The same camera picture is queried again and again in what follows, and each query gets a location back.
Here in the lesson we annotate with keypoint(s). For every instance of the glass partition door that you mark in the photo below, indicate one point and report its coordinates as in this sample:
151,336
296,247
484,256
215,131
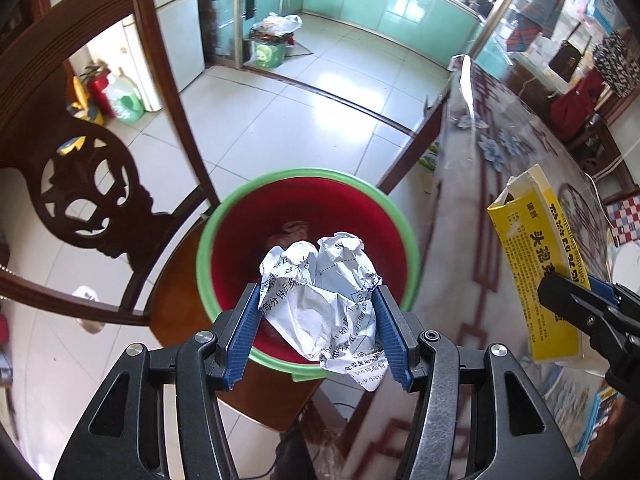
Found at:
225,15

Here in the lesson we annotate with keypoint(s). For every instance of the red white checkered cushion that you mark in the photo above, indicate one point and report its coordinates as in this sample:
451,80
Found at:
625,222

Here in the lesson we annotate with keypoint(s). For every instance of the brown crumpled wrapper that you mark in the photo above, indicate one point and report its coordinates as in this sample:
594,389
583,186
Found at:
287,235

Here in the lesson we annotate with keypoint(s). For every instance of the patterned table cover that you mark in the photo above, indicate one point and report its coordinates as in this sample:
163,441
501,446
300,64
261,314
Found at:
480,240

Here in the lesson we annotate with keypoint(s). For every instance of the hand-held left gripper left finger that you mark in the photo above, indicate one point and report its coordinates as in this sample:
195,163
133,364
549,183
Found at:
242,330

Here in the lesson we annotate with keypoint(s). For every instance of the yellow plastic container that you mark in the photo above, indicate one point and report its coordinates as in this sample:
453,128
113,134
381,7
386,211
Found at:
82,105

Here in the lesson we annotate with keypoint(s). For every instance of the white round container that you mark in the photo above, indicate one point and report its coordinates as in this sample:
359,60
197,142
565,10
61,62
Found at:
627,267

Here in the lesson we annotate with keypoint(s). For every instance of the red fire extinguisher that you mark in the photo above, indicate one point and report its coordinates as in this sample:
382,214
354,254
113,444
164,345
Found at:
97,90

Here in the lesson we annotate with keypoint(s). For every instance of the green water jug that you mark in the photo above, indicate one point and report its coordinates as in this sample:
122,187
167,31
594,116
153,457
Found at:
125,100

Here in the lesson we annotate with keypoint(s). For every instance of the yellow cardboard box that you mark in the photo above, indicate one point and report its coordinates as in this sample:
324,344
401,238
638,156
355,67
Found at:
535,270

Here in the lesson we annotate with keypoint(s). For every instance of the white tissue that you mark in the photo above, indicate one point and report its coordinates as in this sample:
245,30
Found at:
89,307

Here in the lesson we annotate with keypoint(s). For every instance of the black white patterned bag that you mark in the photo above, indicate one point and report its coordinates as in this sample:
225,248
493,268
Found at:
612,62

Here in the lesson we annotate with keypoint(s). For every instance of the white printed paper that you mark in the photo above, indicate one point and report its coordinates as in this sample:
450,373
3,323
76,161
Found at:
320,305

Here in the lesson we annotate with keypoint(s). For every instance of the green kitchen waste bin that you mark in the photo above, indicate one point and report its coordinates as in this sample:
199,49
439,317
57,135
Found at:
270,55

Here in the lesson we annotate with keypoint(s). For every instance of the red bag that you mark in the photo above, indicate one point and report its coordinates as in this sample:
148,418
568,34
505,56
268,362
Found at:
575,102

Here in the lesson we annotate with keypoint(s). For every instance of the green white box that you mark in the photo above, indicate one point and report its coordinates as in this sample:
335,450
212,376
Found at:
429,157

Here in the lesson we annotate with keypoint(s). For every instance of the white plastic bag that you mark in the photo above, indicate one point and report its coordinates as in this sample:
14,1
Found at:
280,25

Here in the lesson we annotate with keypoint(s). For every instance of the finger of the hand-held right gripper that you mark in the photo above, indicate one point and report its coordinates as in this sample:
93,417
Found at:
602,285
570,302

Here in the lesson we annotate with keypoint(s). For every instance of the blue printed booklet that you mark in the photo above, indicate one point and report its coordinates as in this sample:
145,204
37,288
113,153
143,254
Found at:
595,420

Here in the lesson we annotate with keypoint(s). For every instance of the green kitchen cabinets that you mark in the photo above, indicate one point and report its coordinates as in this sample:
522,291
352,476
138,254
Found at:
390,5

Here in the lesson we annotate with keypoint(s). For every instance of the brown handbag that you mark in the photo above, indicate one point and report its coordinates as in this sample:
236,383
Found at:
564,60

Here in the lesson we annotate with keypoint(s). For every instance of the carved dark wooden chair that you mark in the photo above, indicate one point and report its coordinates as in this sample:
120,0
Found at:
90,180

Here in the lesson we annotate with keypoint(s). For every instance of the plaid hanging cloth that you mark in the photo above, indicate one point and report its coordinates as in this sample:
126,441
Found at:
542,5

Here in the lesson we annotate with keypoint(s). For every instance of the red bucket with green rim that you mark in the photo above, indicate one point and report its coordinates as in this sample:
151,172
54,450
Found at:
240,225

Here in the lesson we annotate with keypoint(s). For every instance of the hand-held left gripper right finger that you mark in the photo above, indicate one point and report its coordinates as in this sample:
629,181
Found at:
391,332

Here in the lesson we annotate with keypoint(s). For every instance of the white refrigerator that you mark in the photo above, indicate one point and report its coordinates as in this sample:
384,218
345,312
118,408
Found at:
175,20

